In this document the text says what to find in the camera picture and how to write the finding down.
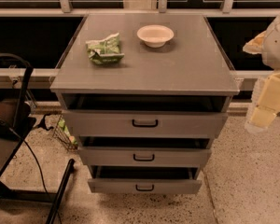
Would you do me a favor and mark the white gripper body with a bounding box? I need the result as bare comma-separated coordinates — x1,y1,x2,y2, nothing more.
252,71,280,113

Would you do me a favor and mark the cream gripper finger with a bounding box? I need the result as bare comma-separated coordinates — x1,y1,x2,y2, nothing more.
245,105,276,133

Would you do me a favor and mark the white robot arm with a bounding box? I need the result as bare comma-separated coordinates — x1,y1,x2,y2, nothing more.
243,13,280,133

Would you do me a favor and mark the grey drawer cabinet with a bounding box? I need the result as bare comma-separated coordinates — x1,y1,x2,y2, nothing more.
49,13,241,195

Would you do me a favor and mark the grey bottom drawer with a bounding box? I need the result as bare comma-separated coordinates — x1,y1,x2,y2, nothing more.
88,166,202,194

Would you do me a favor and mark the grey drawer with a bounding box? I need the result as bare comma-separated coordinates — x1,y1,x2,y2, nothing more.
63,94,227,138
78,137,211,168
88,166,202,194

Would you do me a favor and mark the grey middle drawer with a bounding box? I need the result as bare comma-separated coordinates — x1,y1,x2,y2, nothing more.
78,137,211,168

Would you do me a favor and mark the grey top drawer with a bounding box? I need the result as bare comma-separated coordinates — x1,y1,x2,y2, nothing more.
63,94,227,138

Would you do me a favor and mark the white bowl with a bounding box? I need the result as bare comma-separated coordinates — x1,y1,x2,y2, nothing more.
137,25,175,48

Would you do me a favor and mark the green snack bag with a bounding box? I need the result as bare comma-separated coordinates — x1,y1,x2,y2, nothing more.
86,33,124,64

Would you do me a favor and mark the metal window railing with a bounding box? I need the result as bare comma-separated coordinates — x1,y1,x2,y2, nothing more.
0,0,280,19

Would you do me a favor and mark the black top drawer handle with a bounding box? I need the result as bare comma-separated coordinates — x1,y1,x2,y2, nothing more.
132,119,159,128

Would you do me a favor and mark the black drawer handle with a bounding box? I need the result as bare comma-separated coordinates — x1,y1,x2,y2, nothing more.
133,154,155,162
132,119,159,128
135,184,154,192

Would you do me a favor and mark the black middle drawer handle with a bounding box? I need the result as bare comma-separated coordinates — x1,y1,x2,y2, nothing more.
133,154,155,162

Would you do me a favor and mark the black bottom drawer handle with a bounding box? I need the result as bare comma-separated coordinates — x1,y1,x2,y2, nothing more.
135,184,154,192

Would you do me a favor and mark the wire basket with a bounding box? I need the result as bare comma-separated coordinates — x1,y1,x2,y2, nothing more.
53,117,78,151

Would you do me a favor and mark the black cable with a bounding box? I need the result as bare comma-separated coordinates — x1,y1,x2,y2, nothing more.
22,139,63,224

